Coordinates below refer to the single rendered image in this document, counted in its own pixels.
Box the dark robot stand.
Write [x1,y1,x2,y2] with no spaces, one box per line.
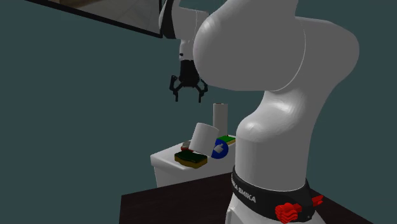
[118,172,375,224]

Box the white toilet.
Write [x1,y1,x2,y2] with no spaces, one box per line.
[150,134,237,189]

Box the black framed wall mirror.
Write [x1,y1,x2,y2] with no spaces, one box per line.
[24,0,164,39]

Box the blue round disc with white figure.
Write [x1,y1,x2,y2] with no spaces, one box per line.
[211,138,230,160]

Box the tall upright white paper roll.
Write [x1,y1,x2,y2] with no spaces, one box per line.
[212,102,229,138]

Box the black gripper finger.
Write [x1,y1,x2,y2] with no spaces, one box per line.
[169,74,185,102]
[193,78,209,104]

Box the yellow sponge with dark green top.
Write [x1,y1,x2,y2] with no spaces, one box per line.
[174,150,208,169]

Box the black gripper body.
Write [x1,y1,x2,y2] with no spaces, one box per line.
[178,59,199,88]

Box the yellow sponge with bright green top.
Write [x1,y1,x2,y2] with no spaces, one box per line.
[216,135,237,146]

